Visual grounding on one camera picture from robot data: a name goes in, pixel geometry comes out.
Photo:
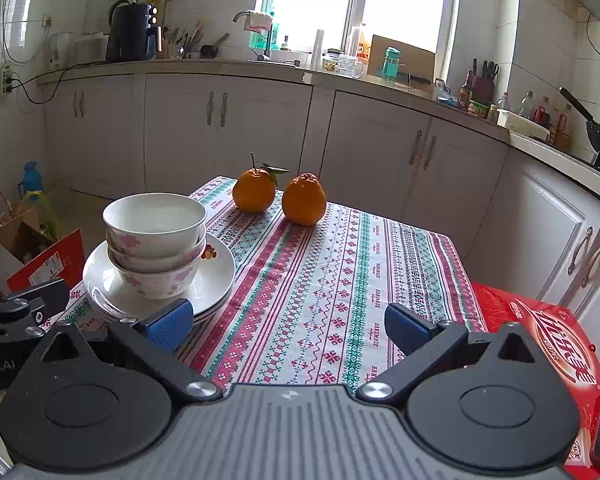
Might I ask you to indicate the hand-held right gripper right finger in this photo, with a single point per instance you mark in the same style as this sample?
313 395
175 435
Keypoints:
407 330

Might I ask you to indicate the yellow-green bag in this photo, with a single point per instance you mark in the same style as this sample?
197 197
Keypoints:
45 210

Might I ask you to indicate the wall power strip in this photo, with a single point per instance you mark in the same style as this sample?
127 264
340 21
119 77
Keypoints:
2 80

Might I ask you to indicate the white countertop appliance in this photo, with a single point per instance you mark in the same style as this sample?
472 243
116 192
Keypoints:
90 50

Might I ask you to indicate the red snack gift box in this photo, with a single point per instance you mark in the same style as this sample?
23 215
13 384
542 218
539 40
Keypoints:
530 320

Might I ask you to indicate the red condiment bottle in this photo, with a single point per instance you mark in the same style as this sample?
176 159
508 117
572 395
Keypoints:
543 112

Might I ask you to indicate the brown cutting board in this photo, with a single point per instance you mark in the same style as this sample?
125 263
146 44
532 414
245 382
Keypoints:
415 60

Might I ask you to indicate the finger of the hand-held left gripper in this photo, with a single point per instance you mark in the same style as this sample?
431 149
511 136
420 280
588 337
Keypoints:
40 300

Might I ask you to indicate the clear plastic cup stack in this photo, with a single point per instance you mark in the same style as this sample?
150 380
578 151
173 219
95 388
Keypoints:
319 50

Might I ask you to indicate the white floral bowl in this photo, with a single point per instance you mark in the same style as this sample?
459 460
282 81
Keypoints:
155 220
155 285
190 255

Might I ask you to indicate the orange with green leaf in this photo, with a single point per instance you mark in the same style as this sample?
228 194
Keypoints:
252 192

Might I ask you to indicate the dark sauce bottle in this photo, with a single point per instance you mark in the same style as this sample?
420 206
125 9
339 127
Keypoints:
466 95

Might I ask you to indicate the orange juice bottle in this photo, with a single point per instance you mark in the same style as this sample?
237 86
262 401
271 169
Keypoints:
365 47

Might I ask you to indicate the white kettle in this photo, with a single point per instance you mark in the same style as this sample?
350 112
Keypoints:
60 52

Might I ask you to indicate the knife block with knives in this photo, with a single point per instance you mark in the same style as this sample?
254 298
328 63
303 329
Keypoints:
484 91

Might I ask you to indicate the glass jar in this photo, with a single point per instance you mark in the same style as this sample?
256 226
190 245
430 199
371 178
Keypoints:
332 64

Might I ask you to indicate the dark blue air fryer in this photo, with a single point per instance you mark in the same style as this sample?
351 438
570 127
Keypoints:
130 35

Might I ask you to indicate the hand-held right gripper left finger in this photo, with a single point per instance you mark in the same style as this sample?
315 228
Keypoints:
172 325

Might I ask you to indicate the red cardboard box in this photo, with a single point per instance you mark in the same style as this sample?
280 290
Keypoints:
55 260

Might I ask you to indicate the orange condiment container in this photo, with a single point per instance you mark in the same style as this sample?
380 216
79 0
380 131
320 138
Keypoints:
562 132

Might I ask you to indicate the pink cloth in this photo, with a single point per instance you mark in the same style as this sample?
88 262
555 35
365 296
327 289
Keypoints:
257 21

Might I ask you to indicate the kitchen window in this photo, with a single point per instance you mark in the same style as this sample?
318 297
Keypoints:
310 0

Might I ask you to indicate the metal faucet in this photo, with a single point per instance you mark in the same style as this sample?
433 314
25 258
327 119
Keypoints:
269 45

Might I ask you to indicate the green dish soap bottle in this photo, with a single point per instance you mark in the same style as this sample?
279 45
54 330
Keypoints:
257 40

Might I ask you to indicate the brown cardboard box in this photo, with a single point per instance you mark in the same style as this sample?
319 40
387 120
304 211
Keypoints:
25 235

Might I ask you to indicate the patterned tablecloth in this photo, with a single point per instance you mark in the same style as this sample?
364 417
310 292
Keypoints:
320 310

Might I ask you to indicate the clear plastic bottle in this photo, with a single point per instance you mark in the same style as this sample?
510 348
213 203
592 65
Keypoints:
503 102
526 106

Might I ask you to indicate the blue thermos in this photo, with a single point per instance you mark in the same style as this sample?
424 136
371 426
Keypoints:
30 180

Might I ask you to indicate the blue plastic packet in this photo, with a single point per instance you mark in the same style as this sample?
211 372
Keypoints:
445 95

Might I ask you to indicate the teal water bottle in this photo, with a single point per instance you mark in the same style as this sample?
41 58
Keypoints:
391 67

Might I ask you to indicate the white plastic tray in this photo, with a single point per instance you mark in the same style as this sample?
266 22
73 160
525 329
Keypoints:
522 127

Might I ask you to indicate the small black pot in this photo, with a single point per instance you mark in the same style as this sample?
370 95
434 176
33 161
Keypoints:
209 51

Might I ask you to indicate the orange with bumpy top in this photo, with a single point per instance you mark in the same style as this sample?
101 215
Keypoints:
304 200

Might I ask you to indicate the glass mug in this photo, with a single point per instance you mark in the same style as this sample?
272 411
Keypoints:
351 66

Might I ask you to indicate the utensil holder with utensils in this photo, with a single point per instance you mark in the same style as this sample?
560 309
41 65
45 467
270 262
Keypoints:
172 50

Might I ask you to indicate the stained white fruit-print plate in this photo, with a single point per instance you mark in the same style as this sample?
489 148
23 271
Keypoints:
215 280

